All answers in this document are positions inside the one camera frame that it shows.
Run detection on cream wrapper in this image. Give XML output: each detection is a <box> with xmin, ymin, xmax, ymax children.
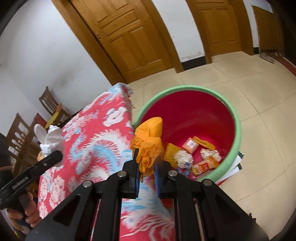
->
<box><xmin>200</xmin><ymin>149</ymin><xmax>222</xmax><ymax>162</ymax></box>

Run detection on white tissue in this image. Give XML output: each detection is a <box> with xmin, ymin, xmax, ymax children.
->
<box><xmin>174</xmin><ymin>150</ymin><xmax>194</xmax><ymax>169</ymax></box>

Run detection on orange cardboard box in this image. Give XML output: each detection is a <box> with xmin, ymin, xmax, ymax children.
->
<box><xmin>182</xmin><ymin>138</ymin><xmax>199</xmax><ymax>154</ymax></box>

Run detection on yellow foam fruit net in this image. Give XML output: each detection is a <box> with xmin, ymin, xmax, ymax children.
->
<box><xmin>164</xmin><ymin>136</ymin><xmax>216</xmax><ymax>168</ymax></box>

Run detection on orange cloth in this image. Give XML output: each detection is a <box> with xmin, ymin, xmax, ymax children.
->
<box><xmin>130</xmin><ymin>117</ymin><xmax>164</xmax><ymax>177</ymax></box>

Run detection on orange snack packet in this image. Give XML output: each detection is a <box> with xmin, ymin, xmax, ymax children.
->
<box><xmin>191</xmin><ymin>156</ymin><xmax>219</xmax><ymax>176</ymax></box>

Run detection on person left hand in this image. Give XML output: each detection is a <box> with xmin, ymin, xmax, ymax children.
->
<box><xmin>6</xmin><ymin>192</ymin><xmax>42</xmax><ymax>234</ymax></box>

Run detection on red yellow apple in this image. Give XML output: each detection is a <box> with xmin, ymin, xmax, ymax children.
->
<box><xmin>37</xmin><ymin>151</ymin><xmax>46</xmax><ymax>162</ymax></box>

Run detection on near wooden chair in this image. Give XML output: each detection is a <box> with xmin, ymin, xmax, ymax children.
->
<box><xmin>6</xmin><ymin>113</ymin><xmax>40</xmax><ymax>166</ymax></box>

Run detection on papers under bin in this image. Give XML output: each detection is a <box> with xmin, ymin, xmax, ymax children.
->
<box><xmin>216</xmin><ymin>151</ymin><xmax>245</xmax><ymax>186</ymax></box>

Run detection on white sock bundle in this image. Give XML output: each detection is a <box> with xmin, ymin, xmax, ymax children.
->
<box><xmin>34</xmin><ymin>124</ymin><xmax>65</xmax><ymax>157</ymax></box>

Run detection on far chair yellow cushion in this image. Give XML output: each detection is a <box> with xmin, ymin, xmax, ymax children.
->
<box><xmin>38</xmin><ymin>86</ymin><xmax>72</xmax><ymax>129</ymax></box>

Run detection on red floral tablecloth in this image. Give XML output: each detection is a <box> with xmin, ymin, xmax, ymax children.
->
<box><xmin>38</xmin><ymin>83</ymin><xmax>175</xmax><ymax>240</ymax></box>

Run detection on red bin green rim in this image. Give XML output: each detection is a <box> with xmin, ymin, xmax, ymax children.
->
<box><xmin>134</xmin><ymin>85</ymin><xmax>242</xmax><ymax>183</ymax></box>

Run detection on red doormat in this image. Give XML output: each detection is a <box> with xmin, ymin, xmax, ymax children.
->
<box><xmin>270</xmin><ymin>52</ymin><xmax>296</xmax><ymax>76</ymax></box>

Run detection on grey shoes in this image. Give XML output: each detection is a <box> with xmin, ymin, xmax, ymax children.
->
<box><xmin>259</xmin><ymin>53</ymin><xmax>275</xmax><ymax>64</ymax></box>

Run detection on left wooden door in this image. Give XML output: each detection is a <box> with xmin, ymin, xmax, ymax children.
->
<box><xmin>53</xmin><ymin>1</ymin><xmax>184</xmax><ymax>85</ymax></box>

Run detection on wooden door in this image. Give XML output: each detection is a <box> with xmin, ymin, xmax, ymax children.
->
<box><xmin>53</xmin><ymin>1</ymin><xmax>184</xmax><ymax>85</ymax></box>
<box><xmin>186</xmin><ymin>1</ymin><xmax>254</xmax><ymax>64</ymax></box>

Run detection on right wooden door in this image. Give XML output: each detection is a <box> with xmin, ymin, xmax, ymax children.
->
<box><xmin>186</xmin><ymin>1</ymin><xmax>254</xmax><ymax>64</ymax></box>

